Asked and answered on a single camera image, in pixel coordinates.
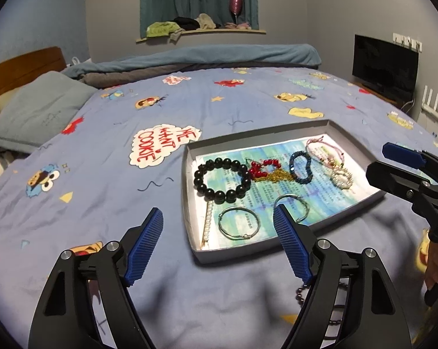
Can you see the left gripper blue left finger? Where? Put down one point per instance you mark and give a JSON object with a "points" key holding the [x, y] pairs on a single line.
{"points": [[139, 243]]}

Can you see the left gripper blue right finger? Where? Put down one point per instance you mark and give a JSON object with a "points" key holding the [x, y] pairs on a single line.
{"points": [[297, 241]]}

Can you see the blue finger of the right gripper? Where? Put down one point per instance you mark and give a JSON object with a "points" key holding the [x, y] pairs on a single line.
{"points": [[393, 180], [403, 155]]}

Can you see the pearl strand with gold chain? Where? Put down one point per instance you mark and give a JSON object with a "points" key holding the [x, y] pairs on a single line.
{"points": [[207, 224]]}

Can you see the grey cardboard tray box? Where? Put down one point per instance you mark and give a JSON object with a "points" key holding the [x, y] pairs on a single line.
{"points": [[316, 169]]}

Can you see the person's right hand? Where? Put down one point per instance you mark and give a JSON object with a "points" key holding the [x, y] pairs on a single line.
{"points": [[431, 274]]}

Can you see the white router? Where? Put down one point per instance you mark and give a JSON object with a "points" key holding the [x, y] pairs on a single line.
{"points": [[429, 102]]}

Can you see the blue cartoon bed sheet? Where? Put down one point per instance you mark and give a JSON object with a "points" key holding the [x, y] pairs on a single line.
{"points": [[81, 188]]}

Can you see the black television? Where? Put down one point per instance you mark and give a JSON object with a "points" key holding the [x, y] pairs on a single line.
{"points": [[385, 67]]}

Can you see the teal folded blanket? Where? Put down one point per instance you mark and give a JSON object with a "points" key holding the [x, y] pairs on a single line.
{"points": [[287, 54]]}

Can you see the grey-blue pillow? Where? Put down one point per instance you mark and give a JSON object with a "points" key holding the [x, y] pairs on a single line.
{"points": [[41, 110]]}

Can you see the wooden window sill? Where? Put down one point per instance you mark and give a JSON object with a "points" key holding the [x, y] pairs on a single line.
{"points": [[210, 32]]}

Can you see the green cloth on sill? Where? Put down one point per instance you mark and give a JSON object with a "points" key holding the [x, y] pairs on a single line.
{"points": [[165, 29]]}

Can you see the wooden headboard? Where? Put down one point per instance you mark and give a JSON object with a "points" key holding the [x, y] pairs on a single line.
{"points": [[21, 70]]}

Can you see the black cloth on sill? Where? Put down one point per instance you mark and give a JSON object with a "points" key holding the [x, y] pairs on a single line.
{"points": [[187, 24]]}

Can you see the beige cloth on sill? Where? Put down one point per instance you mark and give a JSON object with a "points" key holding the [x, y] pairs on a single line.
{"points": [[205, 22]]}

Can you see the white wall hooks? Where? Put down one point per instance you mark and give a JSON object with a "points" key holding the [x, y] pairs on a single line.
{"points": [[407, 42]]}

